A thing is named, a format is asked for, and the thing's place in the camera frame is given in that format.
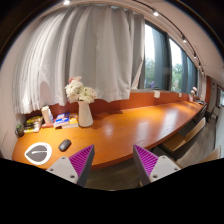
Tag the blue white book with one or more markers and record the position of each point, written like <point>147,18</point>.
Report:
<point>62,119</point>

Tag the white paper note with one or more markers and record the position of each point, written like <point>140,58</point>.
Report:
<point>157,94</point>

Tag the white flower bouquet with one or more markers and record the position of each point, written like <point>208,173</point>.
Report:
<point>76,91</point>

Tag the wooden bench seat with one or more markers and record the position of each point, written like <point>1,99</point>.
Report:
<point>177,145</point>

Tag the white ceramic vase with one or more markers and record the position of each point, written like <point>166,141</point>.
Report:
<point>84,114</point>

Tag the white curtain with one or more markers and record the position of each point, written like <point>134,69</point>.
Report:
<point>102,44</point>

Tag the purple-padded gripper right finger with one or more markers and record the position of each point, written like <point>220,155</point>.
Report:
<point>151,167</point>

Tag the yellow green book stack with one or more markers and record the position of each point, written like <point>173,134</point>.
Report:
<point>33,124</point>

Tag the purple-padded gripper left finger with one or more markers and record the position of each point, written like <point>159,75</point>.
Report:
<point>75,168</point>

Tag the dark grey computer mouse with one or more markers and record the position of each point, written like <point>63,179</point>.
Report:
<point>64,145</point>

